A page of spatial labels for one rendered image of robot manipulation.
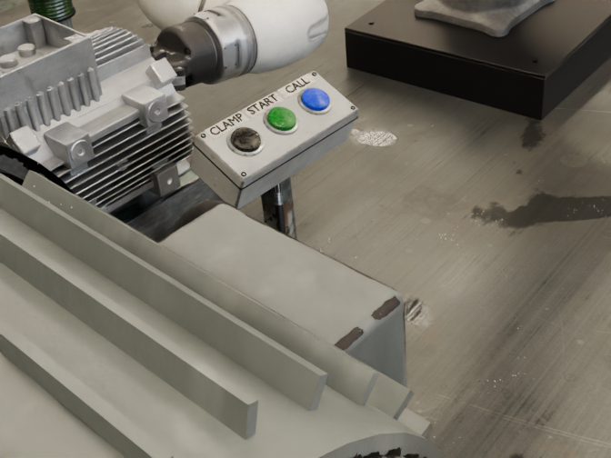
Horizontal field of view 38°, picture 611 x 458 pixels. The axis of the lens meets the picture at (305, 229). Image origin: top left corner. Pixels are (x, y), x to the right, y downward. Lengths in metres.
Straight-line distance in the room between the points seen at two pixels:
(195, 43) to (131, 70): 0.11
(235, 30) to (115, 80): 0.19
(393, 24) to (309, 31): 0.40
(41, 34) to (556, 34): 0.84
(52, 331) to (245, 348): 0.05
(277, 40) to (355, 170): 0.26
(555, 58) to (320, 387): 1.25
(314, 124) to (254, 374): 0.70
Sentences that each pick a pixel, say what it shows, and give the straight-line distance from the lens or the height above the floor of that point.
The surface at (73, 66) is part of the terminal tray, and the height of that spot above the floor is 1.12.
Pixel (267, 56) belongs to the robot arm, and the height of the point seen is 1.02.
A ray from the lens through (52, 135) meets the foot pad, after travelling 0.93.
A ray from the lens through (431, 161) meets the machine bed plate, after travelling 1.32.
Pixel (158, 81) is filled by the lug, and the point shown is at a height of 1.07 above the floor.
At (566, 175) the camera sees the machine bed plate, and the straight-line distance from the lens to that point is 1.30.
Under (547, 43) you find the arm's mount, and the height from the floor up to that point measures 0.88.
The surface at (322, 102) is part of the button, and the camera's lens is 0.92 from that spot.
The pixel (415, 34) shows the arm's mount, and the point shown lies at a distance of 1.53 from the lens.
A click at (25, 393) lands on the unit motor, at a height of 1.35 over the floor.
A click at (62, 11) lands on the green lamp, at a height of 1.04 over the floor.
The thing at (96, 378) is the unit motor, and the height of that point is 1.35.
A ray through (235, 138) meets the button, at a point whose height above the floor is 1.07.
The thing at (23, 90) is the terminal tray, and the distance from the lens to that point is 0.92.
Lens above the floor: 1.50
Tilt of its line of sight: 36 degrees down
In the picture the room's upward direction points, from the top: 6 degrees counter-clockwise
